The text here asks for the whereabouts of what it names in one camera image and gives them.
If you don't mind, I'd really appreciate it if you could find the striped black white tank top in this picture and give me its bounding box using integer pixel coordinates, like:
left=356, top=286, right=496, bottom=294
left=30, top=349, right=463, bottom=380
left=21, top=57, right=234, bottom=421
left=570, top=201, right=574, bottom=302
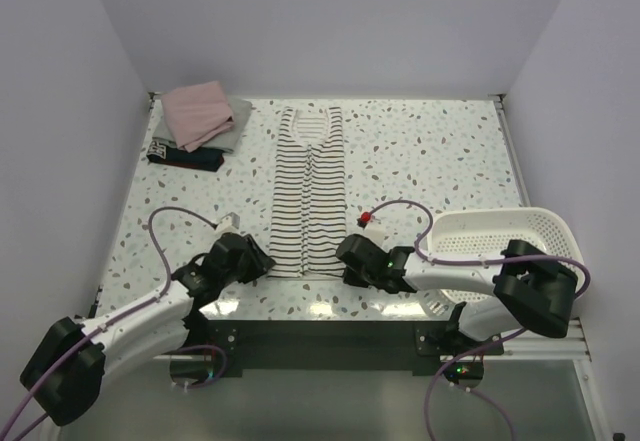
left=269, top=107, right=347, bottom=279

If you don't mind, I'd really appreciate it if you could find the pink tank top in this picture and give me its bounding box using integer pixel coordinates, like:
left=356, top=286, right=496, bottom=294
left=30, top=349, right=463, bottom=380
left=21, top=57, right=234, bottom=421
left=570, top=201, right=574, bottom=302
left=161, top=81, right=234, bottom=152

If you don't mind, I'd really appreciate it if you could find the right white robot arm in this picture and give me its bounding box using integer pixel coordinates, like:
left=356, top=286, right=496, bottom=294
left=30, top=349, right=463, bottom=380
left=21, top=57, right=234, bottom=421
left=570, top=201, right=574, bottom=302
left=336, top=234, right=589, bottom=354

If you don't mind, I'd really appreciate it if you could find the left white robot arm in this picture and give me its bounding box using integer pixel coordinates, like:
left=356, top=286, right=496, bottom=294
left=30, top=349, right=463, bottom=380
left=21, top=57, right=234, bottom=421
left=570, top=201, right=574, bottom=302
left=20, top=233, right=275, bottom=427

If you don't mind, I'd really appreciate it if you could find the folded dark tank top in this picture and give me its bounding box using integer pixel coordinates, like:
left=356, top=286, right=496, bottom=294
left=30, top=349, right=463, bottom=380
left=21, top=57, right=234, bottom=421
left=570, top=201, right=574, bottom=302
left=146, top=140, right=224, bottom=172

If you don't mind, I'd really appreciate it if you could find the folded grey tank top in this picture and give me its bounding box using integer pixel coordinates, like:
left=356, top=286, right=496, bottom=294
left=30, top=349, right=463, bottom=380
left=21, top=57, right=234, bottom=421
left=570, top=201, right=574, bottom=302
left=152, top=98, right=253, bottom=154

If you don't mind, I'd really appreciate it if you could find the white perforated laundry basket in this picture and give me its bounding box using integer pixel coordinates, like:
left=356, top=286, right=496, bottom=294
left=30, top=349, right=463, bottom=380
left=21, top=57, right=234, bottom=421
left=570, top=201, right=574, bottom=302
left=420, top=207, right=583, bottom=306

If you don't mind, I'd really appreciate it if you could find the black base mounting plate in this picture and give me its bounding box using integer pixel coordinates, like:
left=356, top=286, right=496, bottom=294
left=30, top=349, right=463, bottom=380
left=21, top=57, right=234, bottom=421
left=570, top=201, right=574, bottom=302
left=148, top=318, right=502, bottom=379

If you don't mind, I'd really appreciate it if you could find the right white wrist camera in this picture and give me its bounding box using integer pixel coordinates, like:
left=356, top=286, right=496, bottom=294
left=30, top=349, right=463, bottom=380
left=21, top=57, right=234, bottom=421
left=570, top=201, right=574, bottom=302
left=356, top=212, right=386, bottom=247

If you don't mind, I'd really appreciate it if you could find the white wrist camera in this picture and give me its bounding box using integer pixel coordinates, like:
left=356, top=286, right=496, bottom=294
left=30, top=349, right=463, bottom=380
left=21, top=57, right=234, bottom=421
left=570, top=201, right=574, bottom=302
left=215, top=213, right=240, bottom=235
left=356, top=212, right=386, bottom=247

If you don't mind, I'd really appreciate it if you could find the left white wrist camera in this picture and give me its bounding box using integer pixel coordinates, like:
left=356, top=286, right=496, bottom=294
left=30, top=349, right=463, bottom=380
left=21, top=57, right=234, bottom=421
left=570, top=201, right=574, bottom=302
left=215, top=213, right=240, bottom=235

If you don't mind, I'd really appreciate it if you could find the aluminium frame rail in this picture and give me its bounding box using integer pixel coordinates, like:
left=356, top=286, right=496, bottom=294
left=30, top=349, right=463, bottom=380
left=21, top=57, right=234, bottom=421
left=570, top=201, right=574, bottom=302
left=149, top=316, right=592, bottom=362

